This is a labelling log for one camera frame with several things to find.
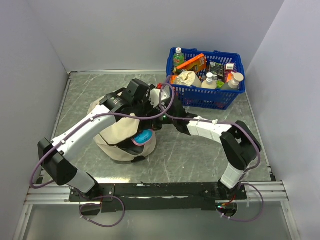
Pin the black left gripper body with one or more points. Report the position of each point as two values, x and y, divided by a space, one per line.
143 108

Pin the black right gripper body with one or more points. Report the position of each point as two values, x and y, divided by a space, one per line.
162 119

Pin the pink blue pencil case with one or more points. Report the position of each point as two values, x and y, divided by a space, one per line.
143 137

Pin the beige canvas backpack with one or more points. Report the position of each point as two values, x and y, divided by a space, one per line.
116 140

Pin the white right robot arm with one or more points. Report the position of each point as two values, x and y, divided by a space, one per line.
242 149

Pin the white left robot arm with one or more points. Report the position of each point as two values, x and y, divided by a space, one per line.
55 155

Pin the beige crumpled paper bag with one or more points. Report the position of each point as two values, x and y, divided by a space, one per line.
188 78

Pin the blue plastic basket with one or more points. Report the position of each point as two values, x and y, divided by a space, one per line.
206 98

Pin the cream pump bottle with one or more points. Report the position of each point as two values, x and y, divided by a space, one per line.
210 81

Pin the green tea bottle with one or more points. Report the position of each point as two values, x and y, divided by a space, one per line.
178 57

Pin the orange snack box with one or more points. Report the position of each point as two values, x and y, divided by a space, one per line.
195 64

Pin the dark snack packet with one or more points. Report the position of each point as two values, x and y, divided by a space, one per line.
218 70

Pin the grey pump bottle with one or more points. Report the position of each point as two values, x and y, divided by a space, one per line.
233 81

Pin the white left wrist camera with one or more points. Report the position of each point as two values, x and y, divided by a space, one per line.
156 97

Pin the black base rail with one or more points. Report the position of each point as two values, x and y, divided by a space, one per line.
114 197

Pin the aluminium frame rail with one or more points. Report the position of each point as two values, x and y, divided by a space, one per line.
271 191

